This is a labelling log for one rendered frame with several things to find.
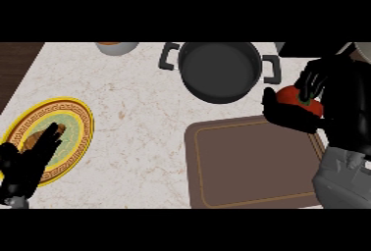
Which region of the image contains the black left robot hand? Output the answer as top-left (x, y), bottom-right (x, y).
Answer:
top-left (0, 122), bottom-right (66, 204)

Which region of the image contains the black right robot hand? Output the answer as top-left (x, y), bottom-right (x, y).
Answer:
top-left (260, 53), bottom-right (371, 155)

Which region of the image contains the red bell pepper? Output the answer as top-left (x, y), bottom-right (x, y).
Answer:
top-left (273, 84), bottom-right (325, 119)

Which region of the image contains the brown tray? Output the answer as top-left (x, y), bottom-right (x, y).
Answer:
top-left (183, 114), bottom-right (331, 210)

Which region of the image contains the brown croissant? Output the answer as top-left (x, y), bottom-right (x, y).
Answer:
top-left (20, 124), bottom-right (68, 155)

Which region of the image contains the yellow patterned plate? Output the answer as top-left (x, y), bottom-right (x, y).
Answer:
top-left (0, 96), bottom-right (97, 188)

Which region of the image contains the dark grey pot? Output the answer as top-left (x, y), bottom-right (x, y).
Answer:
top-left (158, 41), bottom-right (282, 105)

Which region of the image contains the dark brown wooden panel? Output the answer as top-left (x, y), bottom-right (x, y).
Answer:
top-left (0, 41), bottom-right (45, 116)

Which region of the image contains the grey cup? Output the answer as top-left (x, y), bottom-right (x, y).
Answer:
top-left (94, 41), bottom-right (140, 57)

